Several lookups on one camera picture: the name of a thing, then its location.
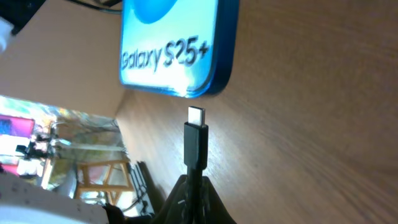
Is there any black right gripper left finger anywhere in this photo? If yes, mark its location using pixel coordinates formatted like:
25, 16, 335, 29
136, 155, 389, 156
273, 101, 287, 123
150, 175, 195, 224

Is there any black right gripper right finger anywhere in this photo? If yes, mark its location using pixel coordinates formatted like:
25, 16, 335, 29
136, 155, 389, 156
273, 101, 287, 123
198, 176, 236, 224

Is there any black USB charging cable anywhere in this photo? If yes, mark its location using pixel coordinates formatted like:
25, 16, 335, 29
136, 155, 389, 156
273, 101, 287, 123
183, 106, 210, 224

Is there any blue screen Galaxy smartphone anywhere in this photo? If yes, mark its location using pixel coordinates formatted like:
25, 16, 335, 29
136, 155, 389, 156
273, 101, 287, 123
119, 0, 239, 98

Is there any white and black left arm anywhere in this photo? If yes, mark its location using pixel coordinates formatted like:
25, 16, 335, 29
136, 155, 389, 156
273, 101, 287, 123
1, 0, 45, 53

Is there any wooden stool in background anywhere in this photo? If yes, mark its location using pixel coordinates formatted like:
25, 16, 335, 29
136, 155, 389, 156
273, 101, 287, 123
73, 159, 135, 205

